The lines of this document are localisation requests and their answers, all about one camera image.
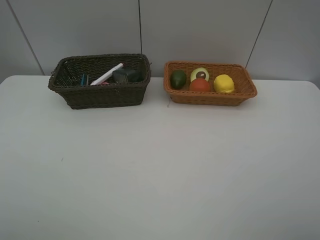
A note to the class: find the pink bottle white cap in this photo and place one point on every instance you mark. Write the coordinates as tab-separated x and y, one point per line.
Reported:
104	83

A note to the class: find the orange wicker basket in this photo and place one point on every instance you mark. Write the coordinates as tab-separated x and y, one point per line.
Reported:
244	86

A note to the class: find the halved avocado with pit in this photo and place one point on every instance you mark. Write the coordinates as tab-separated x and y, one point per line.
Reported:
200	73

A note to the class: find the dark grey pump bottle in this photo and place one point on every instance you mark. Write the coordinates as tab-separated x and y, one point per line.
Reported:
126	75

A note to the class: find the white marker pink caps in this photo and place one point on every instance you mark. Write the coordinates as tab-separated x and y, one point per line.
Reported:
107	75

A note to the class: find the orange red peach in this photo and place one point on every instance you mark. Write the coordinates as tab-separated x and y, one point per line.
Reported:
199	85

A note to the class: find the yellow lemon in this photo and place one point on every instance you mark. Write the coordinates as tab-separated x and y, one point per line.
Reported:
224	84

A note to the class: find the green lime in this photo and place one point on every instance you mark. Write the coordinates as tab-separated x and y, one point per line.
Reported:
178	79

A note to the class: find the black whiteboard eraser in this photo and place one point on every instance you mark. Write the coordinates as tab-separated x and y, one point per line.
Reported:
84	80

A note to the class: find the dark brown wicker basket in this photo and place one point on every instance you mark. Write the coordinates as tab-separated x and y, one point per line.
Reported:
66	78

